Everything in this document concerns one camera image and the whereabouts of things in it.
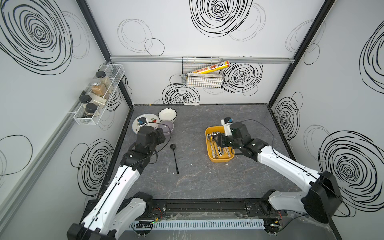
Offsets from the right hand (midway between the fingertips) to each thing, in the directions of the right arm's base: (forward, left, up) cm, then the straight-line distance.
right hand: (215, 137), depth 80 cm
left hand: (-1, +30, +6) cm, 30 cm away
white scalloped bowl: (+30, +33, -17) cm, 48 cm away
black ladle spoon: (+3, +26, -18) cm, 31 cm away
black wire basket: (+29, +8, +16) cm, 34 cm away
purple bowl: (+17, +31, -14) cm, 38 cm away
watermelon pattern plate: (+25, +44, -18) cm, 54 cm away
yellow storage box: (-1, -3, -18) cm, 18 cm away
